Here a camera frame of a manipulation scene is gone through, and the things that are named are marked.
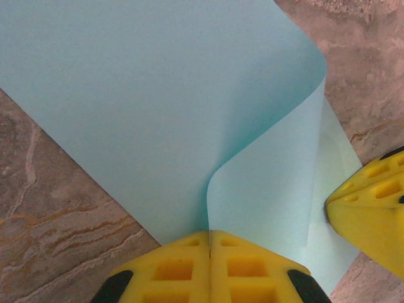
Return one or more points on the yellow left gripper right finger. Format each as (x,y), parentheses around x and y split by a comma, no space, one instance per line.
(252,274)

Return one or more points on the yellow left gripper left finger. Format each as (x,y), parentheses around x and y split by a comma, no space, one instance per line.
(170,271)

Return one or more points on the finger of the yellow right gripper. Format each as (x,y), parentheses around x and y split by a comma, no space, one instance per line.
(372,230)
(385,172)

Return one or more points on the light blue paper sheet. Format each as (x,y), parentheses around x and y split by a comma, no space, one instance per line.
(158,94)

